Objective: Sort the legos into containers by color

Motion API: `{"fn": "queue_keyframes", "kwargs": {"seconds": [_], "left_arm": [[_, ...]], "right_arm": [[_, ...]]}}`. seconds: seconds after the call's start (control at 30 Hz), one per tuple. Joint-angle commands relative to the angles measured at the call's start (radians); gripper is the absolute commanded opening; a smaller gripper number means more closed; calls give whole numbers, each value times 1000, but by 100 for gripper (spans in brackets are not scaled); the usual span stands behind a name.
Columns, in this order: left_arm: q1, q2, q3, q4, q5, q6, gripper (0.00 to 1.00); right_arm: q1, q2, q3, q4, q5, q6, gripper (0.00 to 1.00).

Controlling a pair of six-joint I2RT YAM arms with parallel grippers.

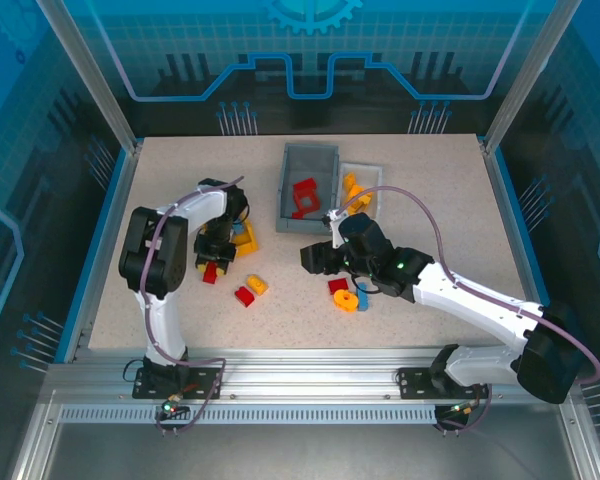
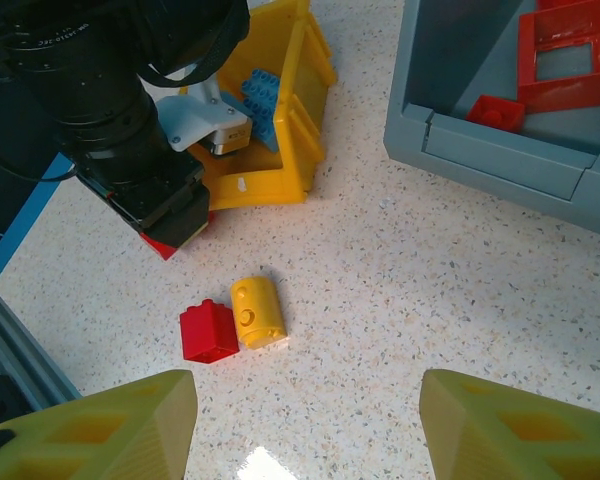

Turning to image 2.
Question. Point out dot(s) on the yellow cylinder lego piece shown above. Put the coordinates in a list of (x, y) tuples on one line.
[(255, 310)]

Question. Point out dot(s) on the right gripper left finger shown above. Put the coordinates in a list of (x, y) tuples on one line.
[(90, 440)]

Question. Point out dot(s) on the blue table border strip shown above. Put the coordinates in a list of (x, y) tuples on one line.
[(25, 220)]

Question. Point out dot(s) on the yellow plastic bin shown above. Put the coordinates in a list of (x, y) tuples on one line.
[(307, 90)]

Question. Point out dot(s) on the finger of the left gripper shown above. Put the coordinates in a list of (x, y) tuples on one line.
[(180, 222)]

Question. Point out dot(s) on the tall red lego brick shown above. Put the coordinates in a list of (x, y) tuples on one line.
[(207, 332)]

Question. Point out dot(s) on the blue rectangular lego brick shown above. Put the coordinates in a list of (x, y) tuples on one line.
[(262, 84), (257, 125)]

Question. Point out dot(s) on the red lego window frame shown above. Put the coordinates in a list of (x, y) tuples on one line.
[(555, 97)]

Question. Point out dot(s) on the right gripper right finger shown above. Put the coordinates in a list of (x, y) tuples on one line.
[(520, 440)]

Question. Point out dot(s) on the gray plastic bin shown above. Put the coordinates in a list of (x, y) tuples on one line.
[(480, 160)]

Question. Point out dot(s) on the aluminum front rail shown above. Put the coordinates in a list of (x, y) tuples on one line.
[(20, 360)]

